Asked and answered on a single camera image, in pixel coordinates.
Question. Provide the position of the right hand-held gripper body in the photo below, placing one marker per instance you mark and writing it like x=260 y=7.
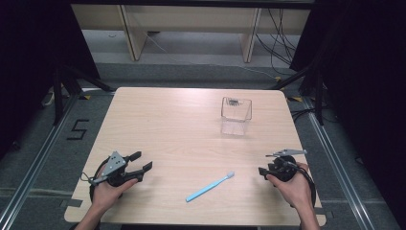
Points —
x=282 y=169

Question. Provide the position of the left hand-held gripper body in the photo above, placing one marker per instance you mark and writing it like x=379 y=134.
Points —
x=115 y=161

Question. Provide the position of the light blue toothbrush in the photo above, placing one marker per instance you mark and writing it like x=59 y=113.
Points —
x=209 y=187

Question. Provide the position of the clear plastic square cup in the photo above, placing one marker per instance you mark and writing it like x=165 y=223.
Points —
x=236 y=115

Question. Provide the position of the person's right hand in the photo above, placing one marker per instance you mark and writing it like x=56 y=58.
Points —
x=297 y=190

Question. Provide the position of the person's left hand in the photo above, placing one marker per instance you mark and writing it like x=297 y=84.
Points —
x=107 y=195

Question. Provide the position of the yellow tape piece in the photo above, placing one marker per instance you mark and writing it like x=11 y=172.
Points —
x=297 y=99
x=85 y=96
x=278 y=79

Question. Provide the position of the black metal stand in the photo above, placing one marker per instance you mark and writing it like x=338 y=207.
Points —
x=319 y=96
x=59 y=96

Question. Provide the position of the black curtain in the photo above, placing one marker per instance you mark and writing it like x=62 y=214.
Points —
x=35 y=64
x=364 y=80

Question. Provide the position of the aluminium floor rail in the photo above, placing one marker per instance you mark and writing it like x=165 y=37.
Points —
x=35 y=159
x=338 y=166

